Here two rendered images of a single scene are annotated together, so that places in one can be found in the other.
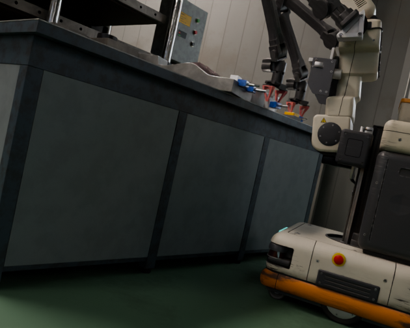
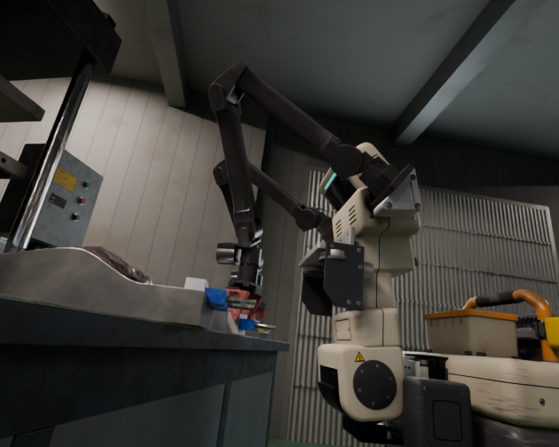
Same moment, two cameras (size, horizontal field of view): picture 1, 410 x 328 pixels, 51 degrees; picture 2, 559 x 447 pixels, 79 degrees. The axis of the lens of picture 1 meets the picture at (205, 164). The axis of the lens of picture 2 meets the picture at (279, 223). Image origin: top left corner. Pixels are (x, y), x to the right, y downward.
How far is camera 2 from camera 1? 1.30 m
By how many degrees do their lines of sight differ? 35
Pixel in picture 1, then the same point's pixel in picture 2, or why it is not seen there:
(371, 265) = not seen: outside the picture
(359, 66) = (390, 257)
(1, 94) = not seen: outside the picture
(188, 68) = (67, 262)
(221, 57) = (110, 239)
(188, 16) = (71, 176)
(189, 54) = (69, 231)
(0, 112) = not seen: outside the picture
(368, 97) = (269, 281)
